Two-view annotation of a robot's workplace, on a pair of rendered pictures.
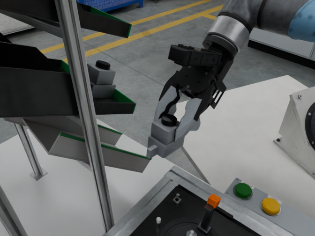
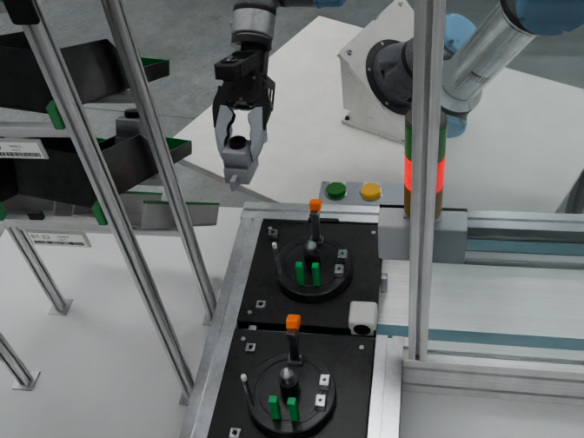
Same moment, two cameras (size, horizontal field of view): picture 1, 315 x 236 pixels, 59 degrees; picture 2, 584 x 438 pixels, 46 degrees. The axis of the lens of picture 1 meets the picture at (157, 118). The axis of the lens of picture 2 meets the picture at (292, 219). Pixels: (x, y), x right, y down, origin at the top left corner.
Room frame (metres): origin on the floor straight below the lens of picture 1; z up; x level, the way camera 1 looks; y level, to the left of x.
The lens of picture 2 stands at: (-0.45, 0.28, 1.93)
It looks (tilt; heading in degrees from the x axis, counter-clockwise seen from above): 46 degrees down; 336
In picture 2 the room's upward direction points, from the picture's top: 9 degrees counter-clockwise
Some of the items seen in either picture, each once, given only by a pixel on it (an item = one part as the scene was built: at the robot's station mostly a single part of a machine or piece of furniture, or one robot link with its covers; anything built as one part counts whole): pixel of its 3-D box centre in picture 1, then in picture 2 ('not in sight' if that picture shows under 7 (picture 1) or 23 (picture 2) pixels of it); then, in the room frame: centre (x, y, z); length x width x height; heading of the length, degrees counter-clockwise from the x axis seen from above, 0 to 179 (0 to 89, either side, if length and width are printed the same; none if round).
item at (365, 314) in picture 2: not in sight; (362, 318); (0.14, -0.08, 0.97); 0.05 x 0.05 x 0.04; 51
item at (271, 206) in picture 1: (270, 207); (370, 192); (0.39, -0.27, 0.96); 0.04 x 0.04 x 0.02
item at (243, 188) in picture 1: (242, 191); (335, 191); (0.43, -0.21, 0.96); 0.04 x 0.04 x 0.02
